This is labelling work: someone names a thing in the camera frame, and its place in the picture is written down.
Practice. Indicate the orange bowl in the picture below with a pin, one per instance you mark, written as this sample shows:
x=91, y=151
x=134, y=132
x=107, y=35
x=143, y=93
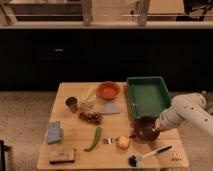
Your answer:
x=108, y=90

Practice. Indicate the small metal fork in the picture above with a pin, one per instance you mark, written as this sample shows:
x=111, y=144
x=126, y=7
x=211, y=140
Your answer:
x=110, y=140

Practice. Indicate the clear plastic container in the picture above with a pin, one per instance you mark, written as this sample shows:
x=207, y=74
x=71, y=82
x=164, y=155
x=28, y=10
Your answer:
x=86, y=104

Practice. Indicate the bunch of red grapes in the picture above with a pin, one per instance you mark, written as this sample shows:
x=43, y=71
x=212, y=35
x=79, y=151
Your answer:
x=93, y=118

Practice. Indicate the green plastic tray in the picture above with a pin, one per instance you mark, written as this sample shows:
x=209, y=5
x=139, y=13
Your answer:
x=148, y=96

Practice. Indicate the dark metal cup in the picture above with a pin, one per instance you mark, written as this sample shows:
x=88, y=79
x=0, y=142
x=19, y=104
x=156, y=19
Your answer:
x=72, y=103

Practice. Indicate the yellow onion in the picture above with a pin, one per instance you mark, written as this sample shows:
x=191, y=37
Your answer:
x=123, y=142

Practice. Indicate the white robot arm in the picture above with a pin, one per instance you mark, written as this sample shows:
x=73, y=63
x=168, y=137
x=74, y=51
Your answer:
x=186, y=107

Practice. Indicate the green cucumber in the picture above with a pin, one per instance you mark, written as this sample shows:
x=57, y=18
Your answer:
x=92, y=143

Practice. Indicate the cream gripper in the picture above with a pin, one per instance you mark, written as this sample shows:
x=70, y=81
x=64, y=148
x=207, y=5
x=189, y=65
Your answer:
x=157, y=124

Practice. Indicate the dark maroon bowl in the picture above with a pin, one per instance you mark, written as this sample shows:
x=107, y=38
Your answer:
x=144, y=129

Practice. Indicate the brown wooden block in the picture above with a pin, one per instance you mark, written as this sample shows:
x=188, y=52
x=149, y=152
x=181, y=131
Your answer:
x=62, y=156

